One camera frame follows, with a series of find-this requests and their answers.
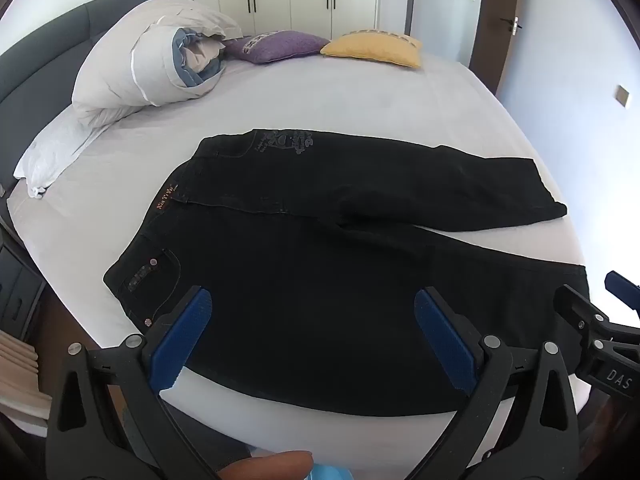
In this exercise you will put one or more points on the yellow cushion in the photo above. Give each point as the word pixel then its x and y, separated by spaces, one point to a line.
pixel 375 49

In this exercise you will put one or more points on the purple cushion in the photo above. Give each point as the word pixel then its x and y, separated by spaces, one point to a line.
pixel 280 46

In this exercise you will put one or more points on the person's left hand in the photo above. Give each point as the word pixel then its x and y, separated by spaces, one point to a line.
pixel 275 466

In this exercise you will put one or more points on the folded white and blue duvet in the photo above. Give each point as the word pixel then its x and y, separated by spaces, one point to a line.
pixel 125 60

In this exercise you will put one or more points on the stack of light wooden slats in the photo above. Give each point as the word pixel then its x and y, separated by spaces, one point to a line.
pixel 20 375

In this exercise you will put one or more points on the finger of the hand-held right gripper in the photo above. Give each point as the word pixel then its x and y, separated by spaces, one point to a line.
pixel 577 310
pixel 622 290

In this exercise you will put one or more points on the square wall switch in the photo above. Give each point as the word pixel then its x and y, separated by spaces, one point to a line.
pixel 623 95

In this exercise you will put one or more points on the dark nightstand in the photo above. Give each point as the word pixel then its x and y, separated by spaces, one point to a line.
pixel 17 290

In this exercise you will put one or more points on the bed with grey headboard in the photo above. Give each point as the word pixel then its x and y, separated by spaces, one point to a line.
pixel 350 100

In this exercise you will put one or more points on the black denim pants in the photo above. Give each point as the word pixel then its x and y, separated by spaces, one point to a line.
pixel 310 280

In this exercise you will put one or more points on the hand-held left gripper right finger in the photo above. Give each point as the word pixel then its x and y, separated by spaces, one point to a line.
pixel 445 342

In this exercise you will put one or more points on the white pillow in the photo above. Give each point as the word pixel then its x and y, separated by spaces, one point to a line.
pixel 55 152

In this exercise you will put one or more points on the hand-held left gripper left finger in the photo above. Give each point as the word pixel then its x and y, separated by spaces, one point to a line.
pixel 184 342

